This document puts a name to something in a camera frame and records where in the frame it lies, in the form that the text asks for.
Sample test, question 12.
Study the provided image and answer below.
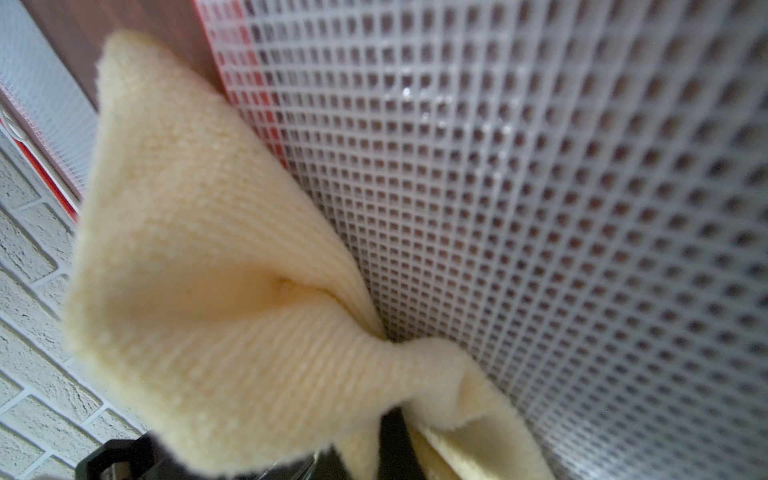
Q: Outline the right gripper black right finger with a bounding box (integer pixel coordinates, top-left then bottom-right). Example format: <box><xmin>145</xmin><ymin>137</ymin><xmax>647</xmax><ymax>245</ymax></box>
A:
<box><xmin>378</xmin><ymin>408</ymin><xmax>426</xmax><ymax>480</ymax></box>

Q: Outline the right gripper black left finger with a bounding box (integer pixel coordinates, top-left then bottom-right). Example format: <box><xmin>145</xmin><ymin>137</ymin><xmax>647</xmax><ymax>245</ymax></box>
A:
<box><xmin>299</xmin><ymin>447</ymin><xmax>351</xmax><ymax>480</ymax></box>

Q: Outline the yellow cleaning cloth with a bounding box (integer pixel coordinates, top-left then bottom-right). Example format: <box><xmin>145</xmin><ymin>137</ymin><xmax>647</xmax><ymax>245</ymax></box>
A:
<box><xmin>61</xmin><ymin>31</ymin><xmax>552</xmax><ymax>479</ymax></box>

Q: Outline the red zipper mesh document bag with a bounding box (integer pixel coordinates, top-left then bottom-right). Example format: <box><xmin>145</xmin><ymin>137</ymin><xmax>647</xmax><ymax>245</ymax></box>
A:
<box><xmin>1</xmin><ymin>1</ymin><xmax>97</xmax><ymax>220</ymax></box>

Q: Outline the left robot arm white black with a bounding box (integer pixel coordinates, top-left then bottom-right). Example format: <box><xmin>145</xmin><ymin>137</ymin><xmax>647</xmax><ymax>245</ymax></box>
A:
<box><xmin>75</xmin><ymin>434</ymin><xmax>319</xmax><ymax>480</ymax></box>

